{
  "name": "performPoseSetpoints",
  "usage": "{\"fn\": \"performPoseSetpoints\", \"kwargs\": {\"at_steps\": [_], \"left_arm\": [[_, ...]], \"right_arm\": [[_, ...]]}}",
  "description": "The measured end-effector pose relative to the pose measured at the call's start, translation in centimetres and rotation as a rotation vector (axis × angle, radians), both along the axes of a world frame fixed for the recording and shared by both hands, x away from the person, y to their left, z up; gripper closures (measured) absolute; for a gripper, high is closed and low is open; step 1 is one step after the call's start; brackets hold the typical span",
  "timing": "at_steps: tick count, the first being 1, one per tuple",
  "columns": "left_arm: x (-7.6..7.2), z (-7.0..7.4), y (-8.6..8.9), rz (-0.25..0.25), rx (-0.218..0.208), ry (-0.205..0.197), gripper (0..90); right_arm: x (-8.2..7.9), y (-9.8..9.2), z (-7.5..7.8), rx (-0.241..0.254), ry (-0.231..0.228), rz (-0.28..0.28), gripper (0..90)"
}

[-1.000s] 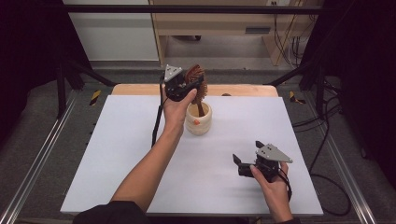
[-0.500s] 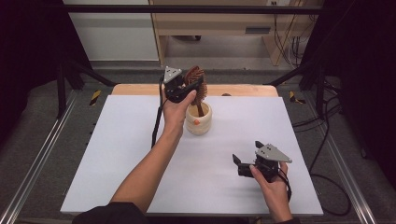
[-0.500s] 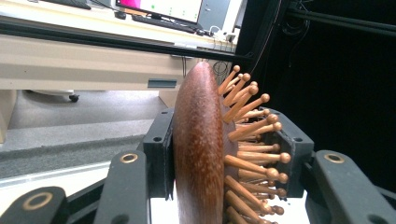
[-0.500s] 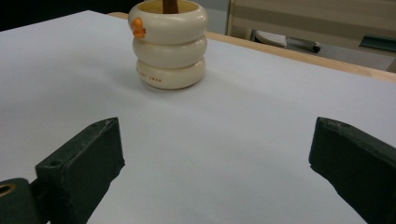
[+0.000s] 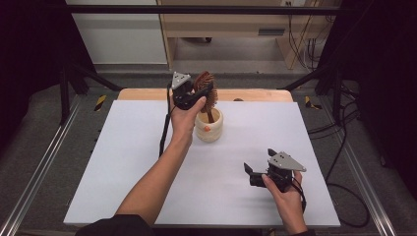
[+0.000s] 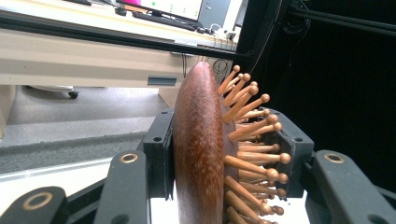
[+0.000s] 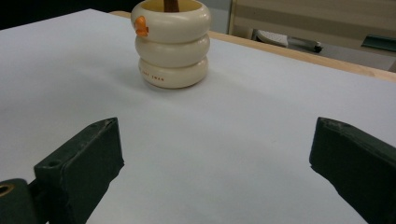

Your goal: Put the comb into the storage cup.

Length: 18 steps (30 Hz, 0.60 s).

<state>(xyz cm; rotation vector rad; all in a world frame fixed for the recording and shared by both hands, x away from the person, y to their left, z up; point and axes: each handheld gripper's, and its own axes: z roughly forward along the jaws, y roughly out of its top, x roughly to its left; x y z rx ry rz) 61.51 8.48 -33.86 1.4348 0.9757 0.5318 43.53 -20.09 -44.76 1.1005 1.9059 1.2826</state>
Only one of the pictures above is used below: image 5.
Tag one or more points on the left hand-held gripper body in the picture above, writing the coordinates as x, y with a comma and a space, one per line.
181, 81

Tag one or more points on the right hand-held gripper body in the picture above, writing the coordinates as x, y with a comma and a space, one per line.
285, 163

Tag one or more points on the brown wooden hairbrush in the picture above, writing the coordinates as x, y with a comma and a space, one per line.
212, 98

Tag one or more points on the cream cup with orange dot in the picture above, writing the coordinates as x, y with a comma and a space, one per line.
213, 132

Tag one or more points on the person's right hand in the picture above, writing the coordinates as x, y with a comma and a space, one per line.
288, 201

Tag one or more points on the person's left hand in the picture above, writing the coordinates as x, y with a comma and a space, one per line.
183, 123

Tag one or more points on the white board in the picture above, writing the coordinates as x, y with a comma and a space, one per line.
229, 183

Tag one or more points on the wooden table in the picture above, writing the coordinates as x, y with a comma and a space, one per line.
255, 94

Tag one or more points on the yellow black hazard tape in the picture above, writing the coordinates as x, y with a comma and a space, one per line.
100, 102
308, 102

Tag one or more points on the light wooden desk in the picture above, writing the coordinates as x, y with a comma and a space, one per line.
223, 23

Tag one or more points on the black horizontal bar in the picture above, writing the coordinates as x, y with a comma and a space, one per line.
196, 9

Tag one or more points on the white cabinet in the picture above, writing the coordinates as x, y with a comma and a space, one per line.
121, 36

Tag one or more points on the black metal stand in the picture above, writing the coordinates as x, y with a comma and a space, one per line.
65, 95
336, 91

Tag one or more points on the black curtain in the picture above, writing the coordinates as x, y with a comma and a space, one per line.
29, 59
387, 82

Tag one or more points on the person's black clothing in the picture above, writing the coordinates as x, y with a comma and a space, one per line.
121, 227

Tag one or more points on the aluminium rail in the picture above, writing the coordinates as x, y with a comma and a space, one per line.
39, 164
367, 190

